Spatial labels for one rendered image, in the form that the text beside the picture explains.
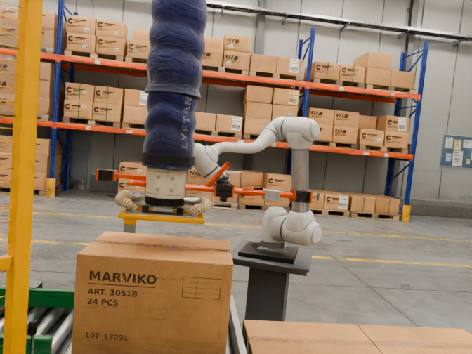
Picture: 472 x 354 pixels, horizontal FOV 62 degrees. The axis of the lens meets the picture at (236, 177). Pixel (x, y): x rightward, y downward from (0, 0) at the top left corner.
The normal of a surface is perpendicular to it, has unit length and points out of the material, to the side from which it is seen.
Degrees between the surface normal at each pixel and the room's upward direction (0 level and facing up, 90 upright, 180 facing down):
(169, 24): 73
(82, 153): 90
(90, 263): 90
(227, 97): 90
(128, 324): 90
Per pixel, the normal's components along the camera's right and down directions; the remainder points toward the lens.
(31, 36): 0.84, 0.11
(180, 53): 0.26, -0.19
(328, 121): 0.10, 0.09
